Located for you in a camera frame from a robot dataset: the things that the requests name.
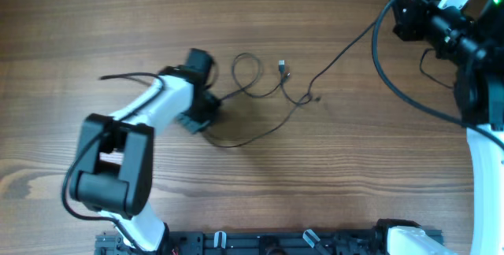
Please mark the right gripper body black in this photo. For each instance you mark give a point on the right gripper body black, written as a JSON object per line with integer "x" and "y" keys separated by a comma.
{"x": 412, "y": 12}

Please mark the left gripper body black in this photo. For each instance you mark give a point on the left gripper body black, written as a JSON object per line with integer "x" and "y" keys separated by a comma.
{"x": 198, "y": 115}

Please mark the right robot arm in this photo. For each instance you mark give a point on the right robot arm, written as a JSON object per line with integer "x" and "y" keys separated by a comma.
{"x": 475, "y": 47}

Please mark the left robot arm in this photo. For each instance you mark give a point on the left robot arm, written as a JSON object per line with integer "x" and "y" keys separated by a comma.
{"x": 111, "y": 176}

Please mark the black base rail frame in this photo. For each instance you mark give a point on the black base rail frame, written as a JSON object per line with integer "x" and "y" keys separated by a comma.
{"x": 336, "y": 242}

